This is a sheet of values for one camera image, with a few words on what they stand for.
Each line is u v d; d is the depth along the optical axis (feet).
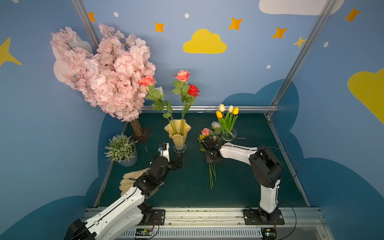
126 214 1.62
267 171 1.66
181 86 2.56
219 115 2.66
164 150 2.22
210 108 4.70
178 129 2.97
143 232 2.35
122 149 2.67
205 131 3.42
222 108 2.76
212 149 2.37
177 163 2.35
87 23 2.41
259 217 2.14
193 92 2.58
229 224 2.42
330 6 2.26
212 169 2.97
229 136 3.05
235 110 2.76
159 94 2.42
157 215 2.50
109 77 1.78
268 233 2.39
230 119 2.81
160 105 2.58
